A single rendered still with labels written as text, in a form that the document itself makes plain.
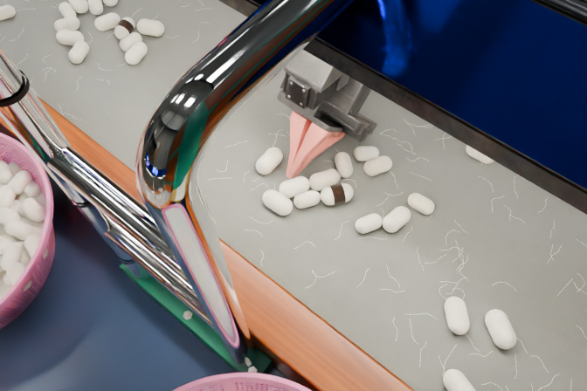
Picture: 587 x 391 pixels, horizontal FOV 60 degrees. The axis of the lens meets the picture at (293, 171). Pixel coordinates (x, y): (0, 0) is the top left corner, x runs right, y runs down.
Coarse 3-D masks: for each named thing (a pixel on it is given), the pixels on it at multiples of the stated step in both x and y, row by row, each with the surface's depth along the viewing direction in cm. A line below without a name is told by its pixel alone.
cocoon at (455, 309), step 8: (448, 304) 50; (456, 304) 50; (464, 304) 50; (448, 312) 50; (456, 312) 50; (464, 312) 50; (448, 320) 50; (456, 320) 49; (464, 320) 49; (456, 328) 49; (464, 328) 49
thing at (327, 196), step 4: (344, 184) 57; (348, 184) 57; (328, 188) 57; (344, 188) 56; (348, 188) 57; (324, 192) 56; (328, 192) 56; (332, 192) 56; (344, 192) 56; (348, 192) 56; (352, 192) 57; (324, 196) 56; (328, 196) 56; (332, 196) 56; (348, 196) 56; (352, 196) 57; (324, 200) 56; (328, 200) 56; (332, 200) 56; (348, 200) 57; (328, 204) 57; (332, 204) 57
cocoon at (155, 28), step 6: (144, 18) 70; (138, 24) 70; (144, 24) 69; (150, 24) 69; (156, 24) 69; (162, 24) 70; (138, 30) 70; (144, 30) 70; (150, 30) 70; (156, 30) 69; (162, 30) 70; (156, 36) 70
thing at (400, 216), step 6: (396, 210) 55; (402, 210) 55; (408, 210) 55; (390, 216) 55; (396, 216) 55; (402, 216) 55; (408, 216) 55; (384, 222) 55; (390, 222) 55; (396, 222) 55; (402, 222) 55; (384, 228) 55; (390, 228) 55; (396, 228) 55
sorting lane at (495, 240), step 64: (0, 0) 75; (64, 0) 75; (128, 0) 75; (192, 0) 75; (64, 64) 69; (128, 64) 69; (192, 64) 69; (128, 128) 63; (256, 128) 63; (384, 128) 63; (256, 192) 59; (320, 192) 59; (384, 192) 59; (448, 192) 59; (512, 192) 59; (256, 256) 55; (320, 256) 55; (384, 256) 55; (448, 256) 55; (512, 256) 55; (576, 256) 55; (384, 320) 51; (512, 320) 51; (576, 320) 51; (512, 384) 48; (576, 384) 48
